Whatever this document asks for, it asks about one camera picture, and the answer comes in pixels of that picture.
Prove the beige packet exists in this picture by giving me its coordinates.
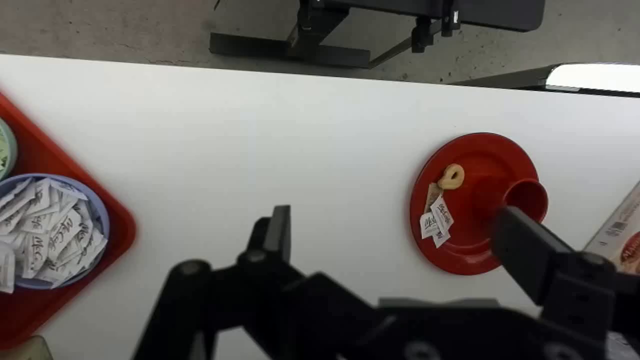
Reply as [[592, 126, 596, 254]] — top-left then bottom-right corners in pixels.
[[0, 333, 55, 360]]

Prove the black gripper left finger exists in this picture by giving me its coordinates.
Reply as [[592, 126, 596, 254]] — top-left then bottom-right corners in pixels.
[[132, 203, 309, 360]]

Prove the black workbench table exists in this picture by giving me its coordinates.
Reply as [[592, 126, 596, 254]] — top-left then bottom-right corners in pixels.
[[347, 0, 548, 34]]

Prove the red serving tray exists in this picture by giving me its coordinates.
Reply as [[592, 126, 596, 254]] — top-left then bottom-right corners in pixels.
[[0, 91, 140, 351]]

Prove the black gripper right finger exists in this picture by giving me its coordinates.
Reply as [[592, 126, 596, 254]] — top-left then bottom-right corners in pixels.
[[493, 205, 618, 335]]

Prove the blue bowl of sachets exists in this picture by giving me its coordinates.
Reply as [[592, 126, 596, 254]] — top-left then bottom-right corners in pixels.
[[0, 171, 112, 292]]

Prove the green bowl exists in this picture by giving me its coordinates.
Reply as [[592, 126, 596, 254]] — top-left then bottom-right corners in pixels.
[[0, 118, 21, 181]]

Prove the brown sugar packet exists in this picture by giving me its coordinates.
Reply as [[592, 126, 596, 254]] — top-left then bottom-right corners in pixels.
[[424, 179, 447, 212]]

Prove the red cup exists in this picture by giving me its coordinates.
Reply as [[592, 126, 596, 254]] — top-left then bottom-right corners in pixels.
[[500, 176, 551, 225]]

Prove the red round plate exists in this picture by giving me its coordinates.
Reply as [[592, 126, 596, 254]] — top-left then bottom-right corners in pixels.
[[408, 130, 542, 276]]

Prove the white coffee bag red print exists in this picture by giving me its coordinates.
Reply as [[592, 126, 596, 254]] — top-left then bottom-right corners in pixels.
[[585, 179, 640, 276]]

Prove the ring shaped cookie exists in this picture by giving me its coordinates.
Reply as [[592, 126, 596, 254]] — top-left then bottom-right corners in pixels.
[[437, 161, 469, 192]]

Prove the white McCafe sugar packet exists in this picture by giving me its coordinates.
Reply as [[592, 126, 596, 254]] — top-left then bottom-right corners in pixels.
[[433, 225, 452, 250], [419, 209, 441, 242], [428, 196, 457, 236]]

